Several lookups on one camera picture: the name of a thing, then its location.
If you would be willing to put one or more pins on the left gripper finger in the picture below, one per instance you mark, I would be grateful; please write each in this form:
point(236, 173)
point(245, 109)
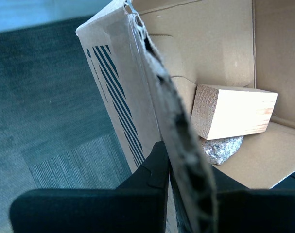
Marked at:
point(259, 211)
point(89, 211)

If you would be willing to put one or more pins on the light wooden block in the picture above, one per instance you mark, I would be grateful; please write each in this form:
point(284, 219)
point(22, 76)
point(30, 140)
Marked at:
point(239, 114)

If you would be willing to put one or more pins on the pinkish speckled granite rock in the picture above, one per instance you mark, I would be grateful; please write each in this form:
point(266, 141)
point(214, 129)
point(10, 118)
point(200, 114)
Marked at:
point(220, 149)

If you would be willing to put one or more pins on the brown cardboard box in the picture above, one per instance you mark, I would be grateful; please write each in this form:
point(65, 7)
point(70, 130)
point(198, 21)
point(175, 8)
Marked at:
point(210, 48)

